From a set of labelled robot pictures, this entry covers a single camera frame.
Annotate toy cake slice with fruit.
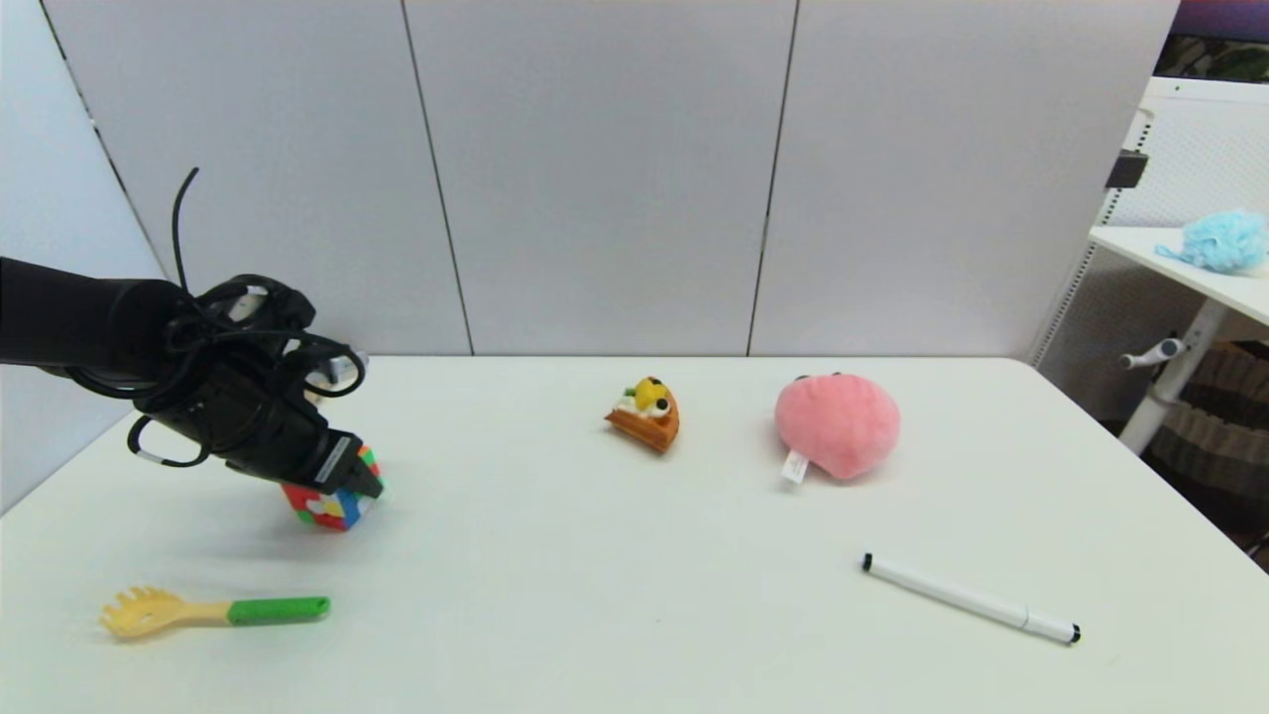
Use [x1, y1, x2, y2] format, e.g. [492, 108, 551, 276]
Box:
[605, 376, 681, 454]

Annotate yellow pasta spoon, green handle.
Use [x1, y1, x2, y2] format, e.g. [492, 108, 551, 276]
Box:
[99, 586, 332, 640]

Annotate pink plush toy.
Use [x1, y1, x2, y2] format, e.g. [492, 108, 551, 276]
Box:
[773, 373, 901, 486]

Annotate white marker pen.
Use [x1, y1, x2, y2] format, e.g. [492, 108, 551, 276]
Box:
[860, 551, 1082, 646]

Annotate brown striped cushion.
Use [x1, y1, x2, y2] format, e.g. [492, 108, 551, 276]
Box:
[1148, 342, 1269, 517]

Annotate multicoloured rubiks cube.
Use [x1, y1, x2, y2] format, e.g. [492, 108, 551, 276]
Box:
[282, 445, 385, 533]

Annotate black bracket on partition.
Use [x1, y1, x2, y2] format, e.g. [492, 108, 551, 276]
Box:
[1102, 151, 1149, 190]

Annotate light blue bath sponge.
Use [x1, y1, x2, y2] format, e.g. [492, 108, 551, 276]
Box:
[1153, 208, 1269, 276]

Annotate white perforated panel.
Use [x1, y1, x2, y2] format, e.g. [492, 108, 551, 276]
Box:
[1026, 76, 1269, 422]

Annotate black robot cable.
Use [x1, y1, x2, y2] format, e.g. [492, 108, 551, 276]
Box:
[65, 167, 368, 468]

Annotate grey table crank handle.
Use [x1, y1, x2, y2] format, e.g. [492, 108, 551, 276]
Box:
[1118, 338, 1189, 372]

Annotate white side table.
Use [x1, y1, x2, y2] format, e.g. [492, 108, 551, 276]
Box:
[1088, 226, 1269, 457]

